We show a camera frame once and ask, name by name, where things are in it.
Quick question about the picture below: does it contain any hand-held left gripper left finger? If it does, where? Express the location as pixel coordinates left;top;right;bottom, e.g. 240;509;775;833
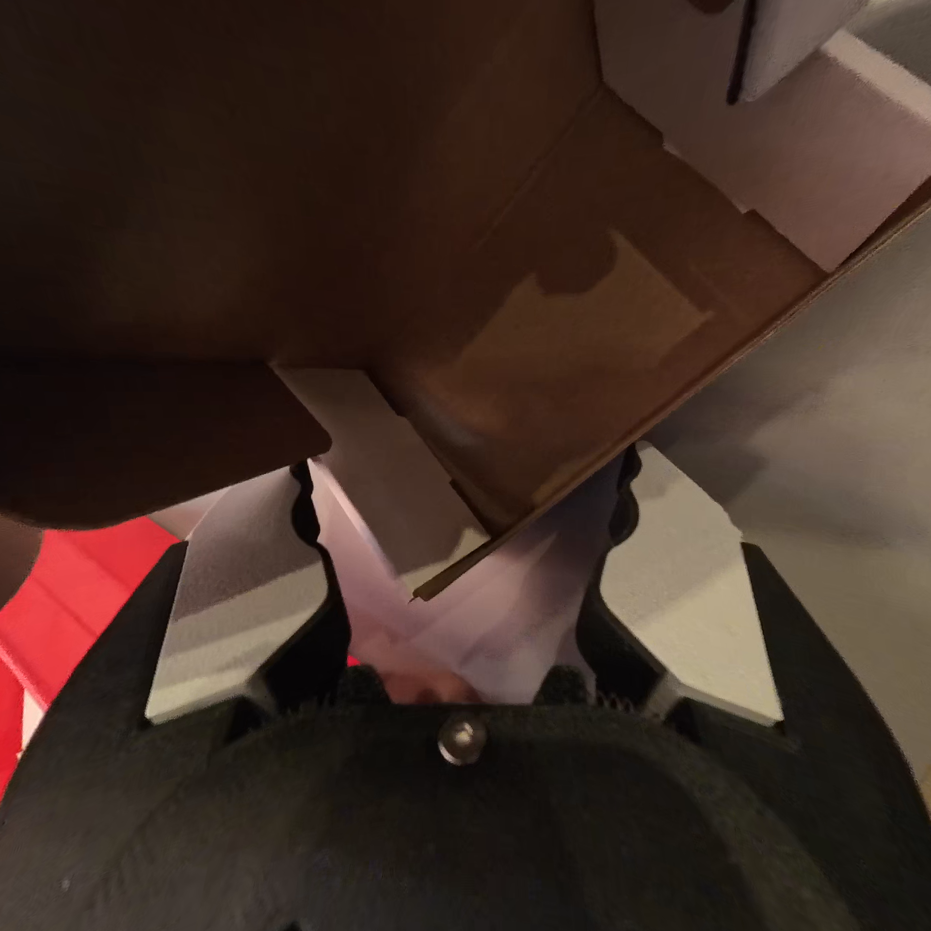
144;460;352;725

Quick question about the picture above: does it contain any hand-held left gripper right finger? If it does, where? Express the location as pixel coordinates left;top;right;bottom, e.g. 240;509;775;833
577;440;787;727

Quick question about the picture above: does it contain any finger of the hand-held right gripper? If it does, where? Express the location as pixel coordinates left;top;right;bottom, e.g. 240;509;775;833
726;0;859;105

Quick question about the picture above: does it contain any white cardboard box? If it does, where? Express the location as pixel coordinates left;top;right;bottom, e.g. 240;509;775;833
0;0;931;706

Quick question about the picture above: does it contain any red plastic bin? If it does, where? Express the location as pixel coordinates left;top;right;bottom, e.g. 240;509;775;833
0;520;183;795

